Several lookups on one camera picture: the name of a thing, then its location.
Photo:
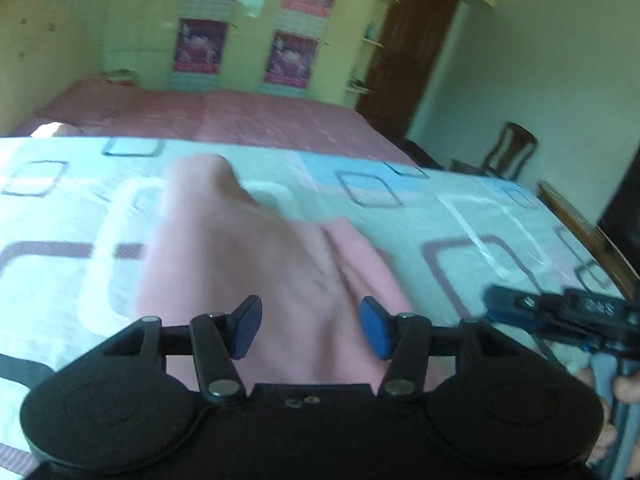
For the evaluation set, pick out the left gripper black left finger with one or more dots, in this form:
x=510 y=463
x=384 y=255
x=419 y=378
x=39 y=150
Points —
x=214 y=341

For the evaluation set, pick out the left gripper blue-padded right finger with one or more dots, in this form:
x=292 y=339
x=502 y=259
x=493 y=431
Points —
x=406 y=342

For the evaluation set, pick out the pink sweatshirt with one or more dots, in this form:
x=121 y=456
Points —
x=215 y=246

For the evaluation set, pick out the person's right hand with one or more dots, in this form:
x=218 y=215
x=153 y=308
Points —
x=625 y=390

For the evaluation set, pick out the wooden bed footboard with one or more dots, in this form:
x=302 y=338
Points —
x=593 y=238

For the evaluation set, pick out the patterned light blue bedsheet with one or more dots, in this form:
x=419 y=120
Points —
x=76 y=214

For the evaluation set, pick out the dark wooden chair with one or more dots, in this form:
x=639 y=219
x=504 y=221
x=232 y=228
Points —
x=507 y=158

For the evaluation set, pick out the pink quilted bedspread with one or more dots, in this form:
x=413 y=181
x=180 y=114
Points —
x=96 y=107

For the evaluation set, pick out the lower right pink poster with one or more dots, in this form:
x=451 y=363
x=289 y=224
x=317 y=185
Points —
x=290 y=60

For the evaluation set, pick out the lower left pink poster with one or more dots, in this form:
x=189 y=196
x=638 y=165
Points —
x=199 y=46

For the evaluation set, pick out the dark wooden door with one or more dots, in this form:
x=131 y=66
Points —
x=413 y=34

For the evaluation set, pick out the cream wardrobe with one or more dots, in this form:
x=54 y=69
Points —
x=141 y=36

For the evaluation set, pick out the cream round headboard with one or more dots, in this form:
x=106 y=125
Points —
x=42 y=54

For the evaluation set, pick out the corner wall shelves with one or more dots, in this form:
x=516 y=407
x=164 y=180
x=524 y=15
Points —
x=371 y=44

